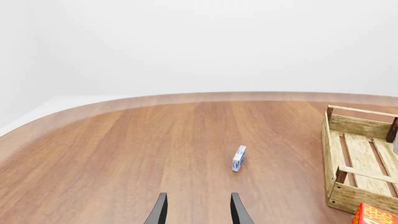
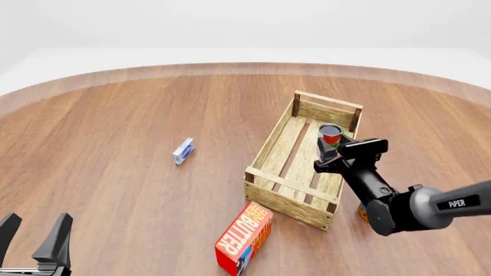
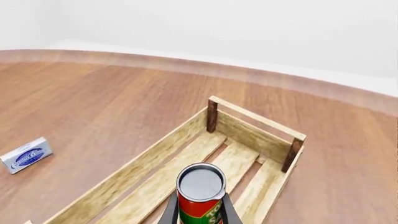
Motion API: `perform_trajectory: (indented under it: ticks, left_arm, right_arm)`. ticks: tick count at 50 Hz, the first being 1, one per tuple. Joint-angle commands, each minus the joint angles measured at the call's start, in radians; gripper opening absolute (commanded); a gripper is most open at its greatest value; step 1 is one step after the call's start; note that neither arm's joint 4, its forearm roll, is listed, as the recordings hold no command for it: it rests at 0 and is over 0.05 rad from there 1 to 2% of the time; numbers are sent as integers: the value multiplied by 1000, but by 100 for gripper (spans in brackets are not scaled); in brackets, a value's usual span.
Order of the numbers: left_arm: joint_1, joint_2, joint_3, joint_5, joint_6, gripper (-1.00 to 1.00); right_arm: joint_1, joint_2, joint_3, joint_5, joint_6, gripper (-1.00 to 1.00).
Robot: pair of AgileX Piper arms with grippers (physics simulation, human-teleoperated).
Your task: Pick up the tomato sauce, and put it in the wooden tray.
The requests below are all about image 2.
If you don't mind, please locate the black plate on stalk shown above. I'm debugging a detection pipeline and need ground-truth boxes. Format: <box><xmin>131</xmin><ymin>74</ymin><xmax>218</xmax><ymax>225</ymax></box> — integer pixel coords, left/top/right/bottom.
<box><xmin>337</xmin><ymin>138</ymin><xmax>389</xmax><ymax>159</ymax></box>

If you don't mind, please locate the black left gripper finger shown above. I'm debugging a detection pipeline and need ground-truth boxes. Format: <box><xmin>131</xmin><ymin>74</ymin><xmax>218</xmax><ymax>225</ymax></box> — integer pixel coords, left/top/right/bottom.
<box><xmin>31</xmin><ymin>212</ymin><xmax>74</xmax><ymax>268</ymax></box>
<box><xmin>0</xmin><ymin>212</ymin><xmax>23</xmax><ymax>262</ymax></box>

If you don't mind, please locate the small blue and white box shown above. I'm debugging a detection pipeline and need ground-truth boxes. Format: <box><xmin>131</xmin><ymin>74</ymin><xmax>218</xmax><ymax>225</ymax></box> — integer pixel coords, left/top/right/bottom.
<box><xmin>172</xmin><ymin>136</ymin><xmax>196</xmax><ymax>166</ymax></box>

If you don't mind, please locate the tomato sauce tin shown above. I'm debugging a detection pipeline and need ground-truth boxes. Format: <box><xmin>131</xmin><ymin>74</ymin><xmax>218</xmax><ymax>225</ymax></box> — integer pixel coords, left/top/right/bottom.
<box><xmin>318</xmin><ymin>123</ymin><xmax>344</xmax><ymax>150</ymax></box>

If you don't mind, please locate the red butter box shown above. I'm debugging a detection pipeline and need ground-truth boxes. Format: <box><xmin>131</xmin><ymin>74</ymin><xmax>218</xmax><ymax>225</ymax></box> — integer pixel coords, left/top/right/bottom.
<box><xmin>214</xmin><ymin>209</ymin><xmax>275</xmax><ymax>276</ymax></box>

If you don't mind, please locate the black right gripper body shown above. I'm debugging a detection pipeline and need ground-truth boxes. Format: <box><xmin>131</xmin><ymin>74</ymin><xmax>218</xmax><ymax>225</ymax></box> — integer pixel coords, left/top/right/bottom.
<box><xmin>313</xmin><ymin>156</ymin><xmax>348</xmax><ymax>175</ymax></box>

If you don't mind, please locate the wooden slat tray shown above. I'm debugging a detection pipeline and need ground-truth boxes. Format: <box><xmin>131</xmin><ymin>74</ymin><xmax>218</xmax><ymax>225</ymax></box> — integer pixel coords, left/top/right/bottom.
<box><xmin>244</xmin><ymin>90</ymin><xmax>364</xmax><ymax>232</ymax></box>

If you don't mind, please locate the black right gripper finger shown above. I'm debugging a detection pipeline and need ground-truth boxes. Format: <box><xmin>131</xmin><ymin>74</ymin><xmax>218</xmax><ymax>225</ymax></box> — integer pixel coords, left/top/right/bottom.
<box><xmin>338</xmin><ymin>133</ymin><xmax>359</xmax><ymax>150</ymax></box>
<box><xmin>316</xmin><ymin>137</ymin><xmax>341</xmax><ymax>163</ymax></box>

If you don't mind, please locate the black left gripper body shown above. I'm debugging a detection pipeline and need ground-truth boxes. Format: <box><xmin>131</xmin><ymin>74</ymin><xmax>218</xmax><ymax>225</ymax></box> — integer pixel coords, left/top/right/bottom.
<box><xmin>0</xmin><ymin>260</ymin><xmax>73</xmax><ymax>276</ymax></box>

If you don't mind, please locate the orange printed tin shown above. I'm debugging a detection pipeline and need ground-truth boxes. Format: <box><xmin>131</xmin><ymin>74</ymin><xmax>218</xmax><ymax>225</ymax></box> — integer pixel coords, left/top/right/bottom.
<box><xmin>358</xmin><ymin>200</ymin><xmax>371</xmax><ymax>223</ymax></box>

